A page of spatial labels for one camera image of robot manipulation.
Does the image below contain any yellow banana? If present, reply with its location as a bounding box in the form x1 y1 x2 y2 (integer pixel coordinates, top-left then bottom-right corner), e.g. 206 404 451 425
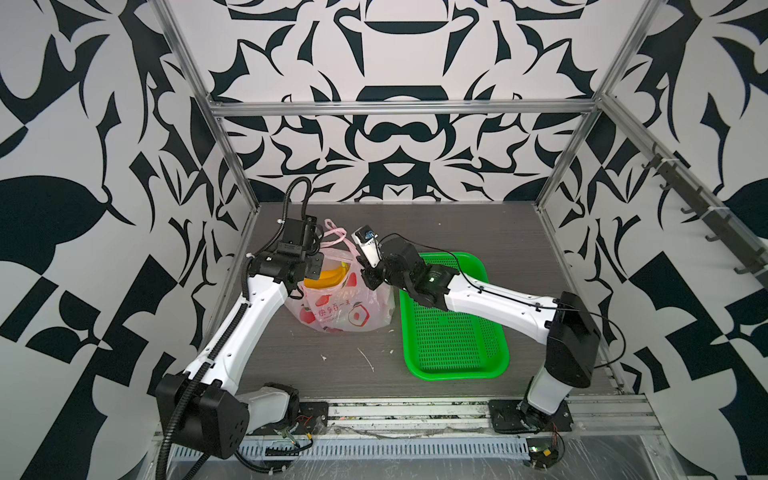
304 262 350 289

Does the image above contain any pink knotted plastic bag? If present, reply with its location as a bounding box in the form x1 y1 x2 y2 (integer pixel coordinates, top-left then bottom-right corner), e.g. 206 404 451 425
285 219 396 333

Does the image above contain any green plastic basket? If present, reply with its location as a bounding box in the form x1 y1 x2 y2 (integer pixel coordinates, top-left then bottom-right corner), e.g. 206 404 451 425
398 251 511 382

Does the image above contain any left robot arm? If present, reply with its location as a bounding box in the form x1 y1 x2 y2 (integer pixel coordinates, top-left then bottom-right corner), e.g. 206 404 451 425
155 252 324 459

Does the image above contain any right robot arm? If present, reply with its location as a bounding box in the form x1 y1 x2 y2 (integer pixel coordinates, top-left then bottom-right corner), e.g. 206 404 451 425
353 226 601 434

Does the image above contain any small electronics board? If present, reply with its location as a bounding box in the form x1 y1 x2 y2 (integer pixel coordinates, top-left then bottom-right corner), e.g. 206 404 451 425
525 435 567 471

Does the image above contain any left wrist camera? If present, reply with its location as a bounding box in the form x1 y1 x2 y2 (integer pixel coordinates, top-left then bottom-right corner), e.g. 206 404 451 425
277 216 320 256

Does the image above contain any left black corrugated cable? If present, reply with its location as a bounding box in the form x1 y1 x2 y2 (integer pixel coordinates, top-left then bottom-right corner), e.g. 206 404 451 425
154 176 314 480

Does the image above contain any white slotted cable duct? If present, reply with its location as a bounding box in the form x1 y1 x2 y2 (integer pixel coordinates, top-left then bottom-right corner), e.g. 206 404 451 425
239 438 530 461

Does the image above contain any aluminium frame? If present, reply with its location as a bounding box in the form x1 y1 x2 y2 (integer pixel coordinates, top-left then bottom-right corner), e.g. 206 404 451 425
158 1 767 405

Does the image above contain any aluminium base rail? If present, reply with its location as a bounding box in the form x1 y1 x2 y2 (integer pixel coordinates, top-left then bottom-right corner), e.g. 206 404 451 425
152 395 661 442

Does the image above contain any black wall hook rail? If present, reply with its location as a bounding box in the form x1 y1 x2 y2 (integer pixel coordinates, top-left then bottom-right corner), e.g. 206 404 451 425
641 143 767 289

